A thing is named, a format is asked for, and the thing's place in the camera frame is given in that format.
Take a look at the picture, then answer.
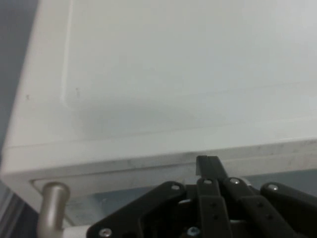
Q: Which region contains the cream toaster oven body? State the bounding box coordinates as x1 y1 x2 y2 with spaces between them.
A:
0 0 317 176

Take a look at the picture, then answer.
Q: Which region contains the oven glass door with handle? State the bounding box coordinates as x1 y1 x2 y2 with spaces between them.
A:
0 140 317 238

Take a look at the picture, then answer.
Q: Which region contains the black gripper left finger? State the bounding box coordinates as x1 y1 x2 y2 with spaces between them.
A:
86 155 233 238

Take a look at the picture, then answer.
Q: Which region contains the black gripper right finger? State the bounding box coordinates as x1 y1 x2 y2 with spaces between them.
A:
210 155 317 238

